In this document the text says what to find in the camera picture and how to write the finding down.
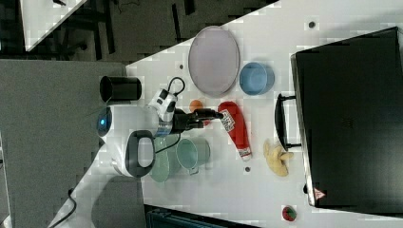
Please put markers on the green strainer basket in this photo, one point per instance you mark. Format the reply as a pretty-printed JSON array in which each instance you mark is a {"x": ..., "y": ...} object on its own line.
[{"x": 166, "y": 164}]

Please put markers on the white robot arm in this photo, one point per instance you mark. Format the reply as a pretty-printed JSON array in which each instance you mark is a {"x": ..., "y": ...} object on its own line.
[{"x": 128, "y": 132}]

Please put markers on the peeled banana toy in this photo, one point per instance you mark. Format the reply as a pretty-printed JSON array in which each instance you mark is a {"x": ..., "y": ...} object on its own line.
[{"x": 276, "y": 158}]

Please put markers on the grey round plate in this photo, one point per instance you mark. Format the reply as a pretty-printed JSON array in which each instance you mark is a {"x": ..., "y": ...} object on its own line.
[{"x": 213, "y": 61}]

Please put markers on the strawberry toy near oven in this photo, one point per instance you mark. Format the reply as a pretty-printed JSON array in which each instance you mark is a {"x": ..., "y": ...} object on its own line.
[{"x": 288, "y": 213}]

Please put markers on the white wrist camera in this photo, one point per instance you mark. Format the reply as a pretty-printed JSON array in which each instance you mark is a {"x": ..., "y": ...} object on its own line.
[{"x": 164, "y": 102}]

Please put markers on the black toaster oven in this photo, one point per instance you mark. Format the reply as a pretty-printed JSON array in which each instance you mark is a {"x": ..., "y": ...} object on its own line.
[{"x": 350, "y": 116}]

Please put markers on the orange fruit toy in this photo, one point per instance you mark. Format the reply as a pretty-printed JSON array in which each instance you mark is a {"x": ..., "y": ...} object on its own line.
[{"x": 195, "y": 104}]

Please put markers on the blue bowl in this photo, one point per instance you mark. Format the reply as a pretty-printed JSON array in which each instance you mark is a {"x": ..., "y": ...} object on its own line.
[{"x": 256, "y": 78}]

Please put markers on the green cup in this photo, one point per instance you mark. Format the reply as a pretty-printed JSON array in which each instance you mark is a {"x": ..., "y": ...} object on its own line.
[{"x": 192, "y": 153}]

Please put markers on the black cylinder post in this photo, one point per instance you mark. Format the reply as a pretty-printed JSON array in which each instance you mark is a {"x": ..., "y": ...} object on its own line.
[{"x": 120, "y": 89}]

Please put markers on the red ketchup bottle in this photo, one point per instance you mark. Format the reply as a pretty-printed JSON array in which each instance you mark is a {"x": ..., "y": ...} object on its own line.
[{"x": 234, "y": 124}]

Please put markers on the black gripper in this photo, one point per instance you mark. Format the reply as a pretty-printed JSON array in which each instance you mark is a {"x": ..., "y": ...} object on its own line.
[{"x": 186, "y": 121}]

